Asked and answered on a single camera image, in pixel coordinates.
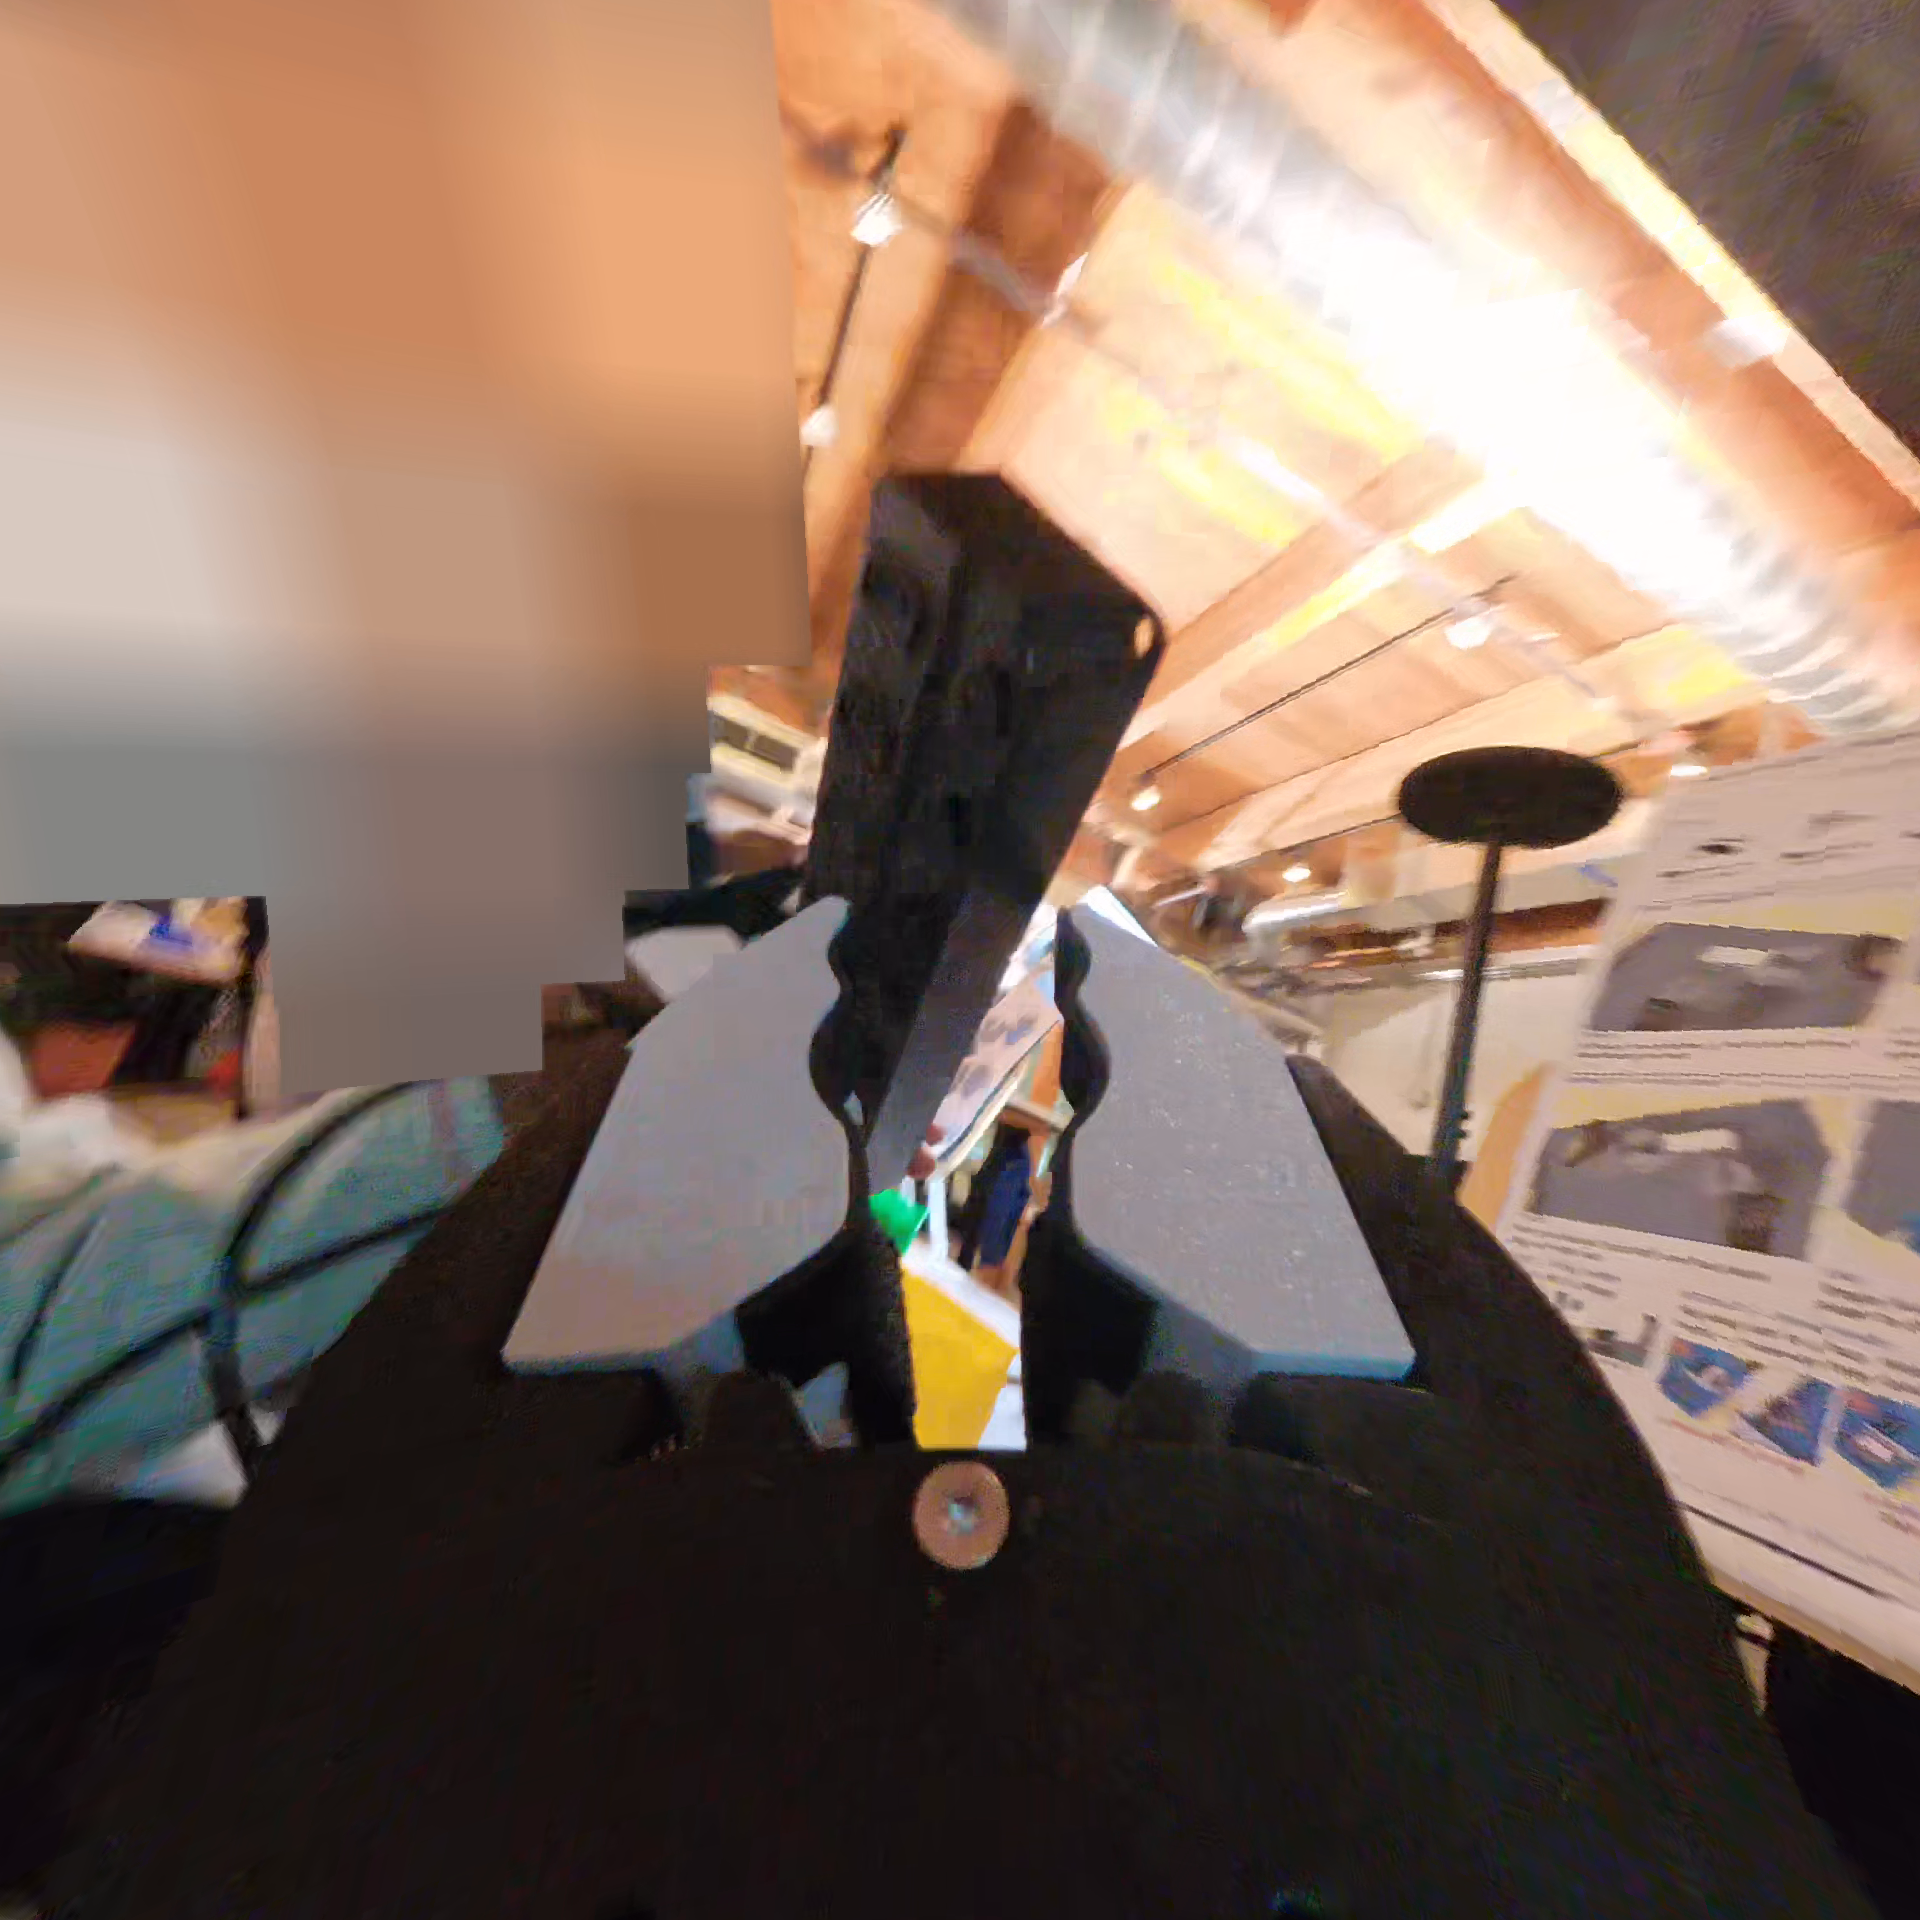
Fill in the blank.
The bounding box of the printed instruction poster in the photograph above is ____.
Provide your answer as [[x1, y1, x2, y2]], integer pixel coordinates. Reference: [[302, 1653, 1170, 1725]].
[[1499, 736, 1920, 1613]]

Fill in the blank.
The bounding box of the person's torso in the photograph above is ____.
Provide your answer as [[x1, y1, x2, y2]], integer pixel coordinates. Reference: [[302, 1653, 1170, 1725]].
[[0, 1073, 512, 1509]]

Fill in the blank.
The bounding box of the thin black cable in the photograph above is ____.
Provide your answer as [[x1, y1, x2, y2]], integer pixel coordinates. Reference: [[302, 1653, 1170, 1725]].
[[0, 1080, 500, 1488]]

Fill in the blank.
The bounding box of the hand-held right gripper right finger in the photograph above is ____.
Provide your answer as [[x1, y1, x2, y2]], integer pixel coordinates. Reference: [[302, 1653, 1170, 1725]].
[[1027, 900, 1420, 1380]]

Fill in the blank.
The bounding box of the black microphone on boom pole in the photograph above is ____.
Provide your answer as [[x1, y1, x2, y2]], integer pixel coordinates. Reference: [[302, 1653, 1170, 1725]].
[[1400, 744, 1626, 1187]]

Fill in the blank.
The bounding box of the yellow plastic bin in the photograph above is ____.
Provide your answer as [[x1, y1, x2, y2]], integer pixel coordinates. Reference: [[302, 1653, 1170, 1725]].
[[896, 1269, 1025, 1451]]

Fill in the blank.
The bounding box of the silver air duct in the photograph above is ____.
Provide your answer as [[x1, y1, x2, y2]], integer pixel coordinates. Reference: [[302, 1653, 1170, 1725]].
[[930, 0, 1920, 738]]

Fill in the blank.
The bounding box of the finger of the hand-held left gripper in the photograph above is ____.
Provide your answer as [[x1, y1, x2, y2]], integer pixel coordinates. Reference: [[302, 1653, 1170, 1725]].
[[867, 892, 1043, 1196]]

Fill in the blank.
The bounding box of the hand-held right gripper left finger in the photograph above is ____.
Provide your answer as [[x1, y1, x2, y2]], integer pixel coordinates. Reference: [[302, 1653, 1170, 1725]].
[[501, 898, 874, 1380]]

